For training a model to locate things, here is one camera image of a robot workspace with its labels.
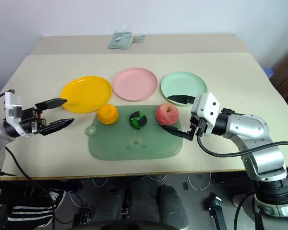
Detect brown wooden cabinet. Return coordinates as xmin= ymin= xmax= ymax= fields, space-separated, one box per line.
xmin=269 ymin=39 xmax=288 ymax=109

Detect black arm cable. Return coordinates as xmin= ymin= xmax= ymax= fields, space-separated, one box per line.
xmin=4 ymin=146 xmax=56 ymax=230
xmin=234 ymin=190 xmax=255 ymax=230

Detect white floor cable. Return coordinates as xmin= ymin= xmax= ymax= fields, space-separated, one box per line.
xmin=186 ymin=172 xmax=211 ymax=190
xmin=147 ymin=174 xmax=167 ymax=182
xmin=91 ymin=176 xmax=109 ymax=188

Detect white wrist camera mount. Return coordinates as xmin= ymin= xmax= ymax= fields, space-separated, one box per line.
xmin=4 ymin=91 xmax=30 ymax=138
xmin=190 ymin=92 xmax=221 ymax=138

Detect black white-striped garment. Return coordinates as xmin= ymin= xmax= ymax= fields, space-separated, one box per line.
xmin=6 ymin=203 xmax=54 ymax=229

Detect dark rounded shape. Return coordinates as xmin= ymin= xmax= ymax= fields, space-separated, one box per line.
xmin=95 ymin=188 xmax=133 ymax=226
xmin=156 ymin=185 xmax=189 ymax=226

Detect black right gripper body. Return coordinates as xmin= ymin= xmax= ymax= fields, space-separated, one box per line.
xmin=189 ymin=115 xmax=209 ymax=138

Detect translucent green cutting mat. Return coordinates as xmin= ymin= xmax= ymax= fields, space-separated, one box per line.
xmin=85 ymin=104 xmax=184 ymax=161

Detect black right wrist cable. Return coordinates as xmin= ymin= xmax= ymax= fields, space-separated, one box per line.
xmin=196 ymin=131 xmax=288 ymax=178

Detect red apple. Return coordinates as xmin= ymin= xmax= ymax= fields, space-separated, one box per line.
xmin=155 ymin=103 xmax=179 ymax=127

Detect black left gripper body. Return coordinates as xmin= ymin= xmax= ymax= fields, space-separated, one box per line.
xmin=19 ymin=107 xmax=48 ymax=134

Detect folded green cloth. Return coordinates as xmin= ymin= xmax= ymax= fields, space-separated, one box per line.
xmin=108 ymin=31 xmax=134 ymax=50

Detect light green plastic plate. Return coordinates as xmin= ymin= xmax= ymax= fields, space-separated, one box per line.
xmin=160 ymin=71 xmax=208 ymax=107

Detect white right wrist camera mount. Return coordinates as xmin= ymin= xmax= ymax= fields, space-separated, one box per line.
xmin=190 ymin=92 xmax=221 ymax=138

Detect black metal stand leg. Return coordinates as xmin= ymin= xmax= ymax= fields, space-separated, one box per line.
xmin=207 ymin=193 xmax=228 ymax=230

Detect black sneaker white laces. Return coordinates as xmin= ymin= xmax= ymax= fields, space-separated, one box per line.
xmin=47 ymin=188 xmax=71 ymax=209

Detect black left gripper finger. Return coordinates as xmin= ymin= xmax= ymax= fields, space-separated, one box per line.
xmin=35 ymin=98 xmax=68 ymax=112
xmin=37 ymin=118 xmax=75 ymax=137

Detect green black toy ball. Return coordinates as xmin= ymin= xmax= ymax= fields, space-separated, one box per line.
xmin=129 ymin=110 xmax=148 ymax=130

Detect yellow plastic plate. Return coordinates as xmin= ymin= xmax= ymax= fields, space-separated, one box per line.
xmin=60 ymin=75 xmax=113 ymax=114

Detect beige shoe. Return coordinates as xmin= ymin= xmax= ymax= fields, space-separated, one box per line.
xmin=231 ymin=192 xmax=248 ymax=208

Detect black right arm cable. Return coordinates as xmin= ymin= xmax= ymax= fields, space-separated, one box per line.
xmin=234 ymin=190 xmax=255 ymax=230

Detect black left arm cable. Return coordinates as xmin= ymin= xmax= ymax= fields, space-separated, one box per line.
xmin=4 ymin=146 xmax=56 ymax=230

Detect pink plastic plate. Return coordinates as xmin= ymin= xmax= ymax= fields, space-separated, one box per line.
xmin=111 ymin=67 xmax=158 ymax=102

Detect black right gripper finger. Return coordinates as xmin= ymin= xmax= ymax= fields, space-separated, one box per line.
xmin=167 ymin=94 xmax=195 ymax=105
xmin=157 ymin=123 xmax=197 ymax=141

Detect orange fruit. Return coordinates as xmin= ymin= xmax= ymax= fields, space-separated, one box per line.
xmin=97 ymin=104 xmax=120 ymax=125

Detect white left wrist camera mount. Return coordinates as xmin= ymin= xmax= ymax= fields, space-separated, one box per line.
xmin=4 ymin=91 xmax=30 ymax=138

